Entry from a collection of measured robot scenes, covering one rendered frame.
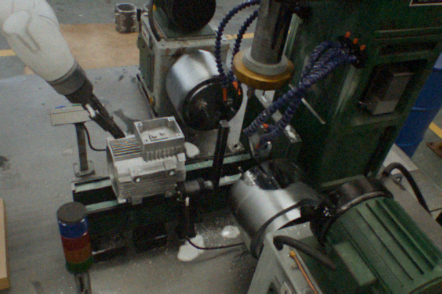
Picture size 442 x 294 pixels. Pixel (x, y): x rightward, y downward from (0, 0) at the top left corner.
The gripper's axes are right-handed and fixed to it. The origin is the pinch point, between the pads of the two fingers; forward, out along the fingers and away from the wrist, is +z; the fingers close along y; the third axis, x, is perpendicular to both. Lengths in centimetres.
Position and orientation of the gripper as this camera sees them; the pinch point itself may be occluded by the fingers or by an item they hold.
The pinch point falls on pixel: (114, 130)
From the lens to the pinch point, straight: 129.1
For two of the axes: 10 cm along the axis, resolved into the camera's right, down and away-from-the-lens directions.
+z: 3.4, 5.6, 7.5
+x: -8.6, 5.1, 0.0
